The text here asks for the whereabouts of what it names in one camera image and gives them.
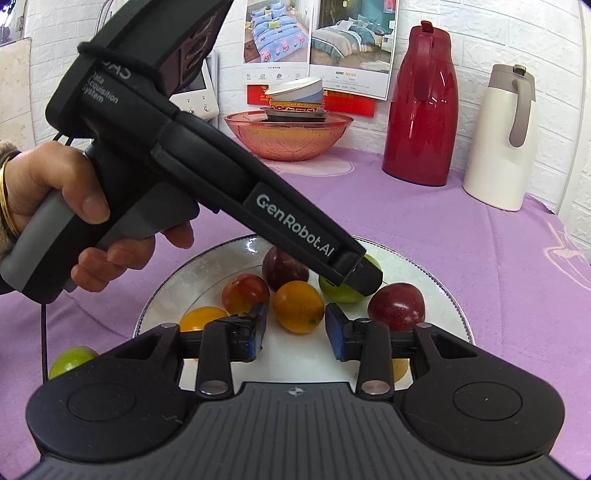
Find white thermos jug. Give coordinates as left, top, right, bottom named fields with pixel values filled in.
left=463, top=64, right=537, bottom=212

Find dark red plum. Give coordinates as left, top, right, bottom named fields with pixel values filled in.
left=262, top=246, right=310, bottom=292
left=368, top=282, right=426, bottom=332

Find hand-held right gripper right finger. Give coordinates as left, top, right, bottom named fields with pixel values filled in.
left=324, top=302, right=490, bottom=398

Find red thermos jug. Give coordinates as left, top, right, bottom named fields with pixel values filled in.
left=382, top=21, right=459, bottom=186

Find blue bedding wall poster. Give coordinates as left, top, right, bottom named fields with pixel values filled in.
left=243, top=0, right=310, bottom=82

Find person's left hand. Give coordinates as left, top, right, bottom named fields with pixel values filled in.
left=4, top=140, right=195, bottom=292

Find pink glass bowl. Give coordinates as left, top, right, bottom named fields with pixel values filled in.
left=224, top=111, right=354, bottom=161

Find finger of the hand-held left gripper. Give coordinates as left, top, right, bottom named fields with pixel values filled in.
left=342, top=253, right=384, bottom=297

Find orange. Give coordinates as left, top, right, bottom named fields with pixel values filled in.
left=179, top=306, right=229, bottom=333
left=271, top=281, right=325, bottom=334

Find purple tablecloth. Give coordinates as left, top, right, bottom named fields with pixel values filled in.
left=0, top=148, right=591, bottom=416

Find teal bedroom wall poster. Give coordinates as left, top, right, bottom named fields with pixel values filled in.
left=308, top=0, right=399, bottom=100

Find person's left forearm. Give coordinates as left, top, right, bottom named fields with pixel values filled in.
left=0, top=141, right=21, bottom=296

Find red wall poster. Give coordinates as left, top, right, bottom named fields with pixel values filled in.
left=247, top=83, right=376, bottom=119

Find stacked small bowls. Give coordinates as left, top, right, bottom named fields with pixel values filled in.
left=264, top=77, right=324, bottom=108

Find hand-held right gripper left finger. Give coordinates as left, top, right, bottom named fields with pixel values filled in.
left=99, top=302, right=269, bottom=398

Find large green apple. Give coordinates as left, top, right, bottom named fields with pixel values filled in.
left=48, top=347, right=99, bottom=380

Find stack of patterned bowls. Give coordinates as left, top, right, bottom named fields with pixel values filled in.
left=261, top=104, right=327, bottom=128

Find gold bracelet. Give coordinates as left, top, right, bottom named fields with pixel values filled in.
left=0, top=157, right=20, bottom=240

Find white plate with blue rim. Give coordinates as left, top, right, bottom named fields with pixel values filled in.
left=133, top=234, right=476, bottom=393

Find red orange plum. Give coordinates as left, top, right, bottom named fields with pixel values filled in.
left=222, top=274, right=271, bottom=315

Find white water dispenser with screen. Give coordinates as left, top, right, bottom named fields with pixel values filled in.
left=168, top=51, right=220, bottom=124

